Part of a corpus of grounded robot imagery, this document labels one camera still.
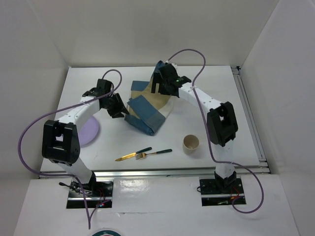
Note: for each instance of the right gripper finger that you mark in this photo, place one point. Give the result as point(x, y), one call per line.
point(156, 81)
point(169, 91)

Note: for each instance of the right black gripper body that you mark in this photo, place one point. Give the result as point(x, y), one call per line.
point(163, 85)

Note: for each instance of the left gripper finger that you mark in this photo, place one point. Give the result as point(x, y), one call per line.
point(116, 113)
point(120, 107)

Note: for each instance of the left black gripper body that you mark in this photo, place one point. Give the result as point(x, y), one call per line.
point(111, 103)

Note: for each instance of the blue and beige cloth placemat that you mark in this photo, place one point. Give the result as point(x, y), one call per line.
point(147, 111)

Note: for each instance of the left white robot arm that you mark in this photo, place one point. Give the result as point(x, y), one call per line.
point(60, 137)

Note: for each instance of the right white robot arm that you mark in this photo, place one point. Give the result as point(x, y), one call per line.
point(220, 119)

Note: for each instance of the lilac plastic plate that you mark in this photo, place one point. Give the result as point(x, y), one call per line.
point(89, 131)

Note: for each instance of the beige plastic cup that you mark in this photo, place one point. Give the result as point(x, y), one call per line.
point(190, 144)

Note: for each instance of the green round sticker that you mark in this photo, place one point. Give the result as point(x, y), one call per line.
point(106, 233)

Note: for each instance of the gold knife dark handle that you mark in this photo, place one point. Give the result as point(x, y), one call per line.
point(131, 155)

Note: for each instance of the gold fork dark handle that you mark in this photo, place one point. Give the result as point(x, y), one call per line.
point(144, 155)

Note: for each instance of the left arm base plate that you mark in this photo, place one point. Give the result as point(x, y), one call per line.
point(101, 196)

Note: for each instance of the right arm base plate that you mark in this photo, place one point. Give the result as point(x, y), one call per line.
point(211, 195)

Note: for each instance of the aluminium frame rail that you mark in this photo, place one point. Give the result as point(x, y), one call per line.
point(116, 138)

